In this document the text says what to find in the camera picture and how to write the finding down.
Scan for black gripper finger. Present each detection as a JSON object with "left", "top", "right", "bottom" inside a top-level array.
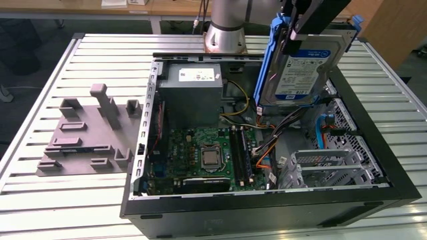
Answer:
[{"left": 281, "top": 0, "right": 352, "bottom": 55}]

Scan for hard disk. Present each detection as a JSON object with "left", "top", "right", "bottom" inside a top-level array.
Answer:
[{"left": 252, "top": 14, "right": 364, "bottom": 109}]

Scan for metal disk bay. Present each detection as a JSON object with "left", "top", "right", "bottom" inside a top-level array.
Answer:
[{"left": 289, "top": 148, "right": 380, "bottom": 189}]

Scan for metal optical drive cage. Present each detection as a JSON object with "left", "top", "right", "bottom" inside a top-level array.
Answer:
[{"left": 261, "top": 77, "right": 337, "bottom": 116}]

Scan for grey power supply unit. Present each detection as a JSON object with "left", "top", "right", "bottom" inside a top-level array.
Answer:
[{"left": 154, "top": 62, "right": 224, "bottom": 129}]

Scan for black RAM slot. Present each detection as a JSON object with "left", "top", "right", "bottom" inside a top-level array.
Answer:
[{"left": 228, "top": 126, "right": 246, "bottom": 186}]

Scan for white papers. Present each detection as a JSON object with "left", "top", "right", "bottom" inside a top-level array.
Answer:
[{"left": 99, "top": 0, "right": 128, "bottom": 9}]

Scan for green motherboard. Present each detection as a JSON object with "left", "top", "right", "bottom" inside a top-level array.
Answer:
[{"left": 145, "top": 126, "right": 269, "bottom": 196}]

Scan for silver CPU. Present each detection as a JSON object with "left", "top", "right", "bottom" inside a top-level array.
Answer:
[{"left": 201, "top": 150, "right": 221, "bottom": 166}]

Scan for wooden desk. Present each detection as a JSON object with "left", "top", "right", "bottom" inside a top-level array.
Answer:
[{"left": 51, "top": 0, "right": 354, "bottom": 35}]

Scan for black CPU socket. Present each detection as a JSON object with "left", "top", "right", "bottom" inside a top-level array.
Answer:
[{"left": 197, "top": 143, "right": 224, "bottom": 175}]

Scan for black graphics card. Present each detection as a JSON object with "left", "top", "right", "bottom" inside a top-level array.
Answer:
[{"left": 172, "top": 176, "right": 232, "bottom": 195}]

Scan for black PC case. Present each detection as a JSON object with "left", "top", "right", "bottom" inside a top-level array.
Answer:
[{"left": 118, "top": 51, "right": 422, "bottom": 239}]

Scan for grey parts rack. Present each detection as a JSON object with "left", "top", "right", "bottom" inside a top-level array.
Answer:
[{"left": 33, "top": 83, "right": 145, "bottom": 178}]

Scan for black office chair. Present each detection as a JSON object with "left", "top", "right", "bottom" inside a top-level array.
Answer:
[{"left": 0, "top": 18, "right": 43, "bottom": 76}]

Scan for grey stand foot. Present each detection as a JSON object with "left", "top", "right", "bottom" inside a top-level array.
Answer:
[{"left": 0, "top": 84, "right": 14, "bottom": 103}]

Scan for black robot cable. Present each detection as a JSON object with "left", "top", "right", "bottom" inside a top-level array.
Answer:
[{"left": 192, "top": 0, "right": 210, "bottom": 29}]

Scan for yellow wire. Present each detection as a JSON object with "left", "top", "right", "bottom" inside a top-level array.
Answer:
[{"left": 220, "top": 79, "right": 250, "bottom": 117}]

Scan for black wire bundle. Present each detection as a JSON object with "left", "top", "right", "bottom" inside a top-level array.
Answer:
[{"left": 257, "top": 106, "right": 317, "bottom": 157}]

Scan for black power wire connector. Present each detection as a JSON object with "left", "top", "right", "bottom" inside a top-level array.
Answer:
[{"left": 320, "top": 125, "right": 358, "bottom": 138}]

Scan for blue data wire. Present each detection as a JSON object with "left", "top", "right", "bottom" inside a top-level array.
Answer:
[{"left": 313, "top": 112, "right": 334, "bottom": 151}]

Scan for orange flat wire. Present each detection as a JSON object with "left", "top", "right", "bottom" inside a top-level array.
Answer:
[{"left": 254, "top": 152, "right": 274, "bottom": 169}]

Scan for thin red wire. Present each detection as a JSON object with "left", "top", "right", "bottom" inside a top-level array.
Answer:
[{"left": 150, "top": 101, "right": 166, "bottom": 156}]

